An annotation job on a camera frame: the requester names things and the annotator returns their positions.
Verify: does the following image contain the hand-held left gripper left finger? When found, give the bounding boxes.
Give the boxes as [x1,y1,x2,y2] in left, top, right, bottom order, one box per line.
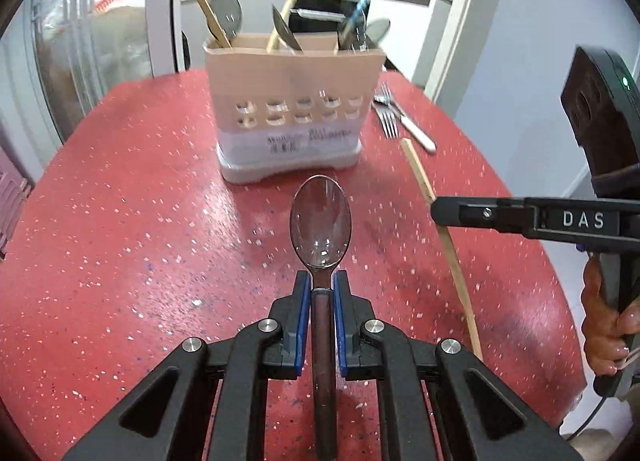
[62,271,313,461]

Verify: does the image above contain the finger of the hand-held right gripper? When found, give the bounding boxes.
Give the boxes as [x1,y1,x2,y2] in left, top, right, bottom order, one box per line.
[431,196,538,238]

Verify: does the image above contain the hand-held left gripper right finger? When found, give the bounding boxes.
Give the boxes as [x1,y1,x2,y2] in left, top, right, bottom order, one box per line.
[334,270,583,461]

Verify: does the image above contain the long plain wooden chopstick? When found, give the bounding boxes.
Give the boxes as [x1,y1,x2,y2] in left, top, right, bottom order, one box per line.
[400,138,485,362]

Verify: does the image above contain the brown-handled clear plastic spoon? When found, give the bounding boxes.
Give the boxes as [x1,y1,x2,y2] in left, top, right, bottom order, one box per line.
[289,174,353,461]

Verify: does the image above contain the beige perforated utensil holder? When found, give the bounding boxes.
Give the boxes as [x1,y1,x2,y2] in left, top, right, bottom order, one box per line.
[202,34,386,185]

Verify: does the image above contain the person's right hand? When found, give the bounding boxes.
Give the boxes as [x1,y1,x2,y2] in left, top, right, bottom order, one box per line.
[581,256,640,377]

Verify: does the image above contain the blue-striped wooden chopstick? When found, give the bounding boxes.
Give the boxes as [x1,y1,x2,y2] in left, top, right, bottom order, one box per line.
[332,0,377,53]

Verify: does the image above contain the pink chair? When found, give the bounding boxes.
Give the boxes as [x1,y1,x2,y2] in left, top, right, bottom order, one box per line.
[0,144,36,259]

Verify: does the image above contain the glass cabinet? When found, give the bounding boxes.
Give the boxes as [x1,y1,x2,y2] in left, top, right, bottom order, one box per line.
[20,0,173,142]

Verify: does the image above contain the white-handled metal fork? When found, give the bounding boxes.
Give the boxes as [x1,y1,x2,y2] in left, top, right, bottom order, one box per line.
[380,81,437,152]

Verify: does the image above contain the white door frame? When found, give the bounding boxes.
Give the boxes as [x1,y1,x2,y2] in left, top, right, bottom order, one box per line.
[145,0,188,76]
[430,0,511,107]

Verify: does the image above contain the thin black cable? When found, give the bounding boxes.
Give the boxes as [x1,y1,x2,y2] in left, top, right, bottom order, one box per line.
[560,391,608,442]

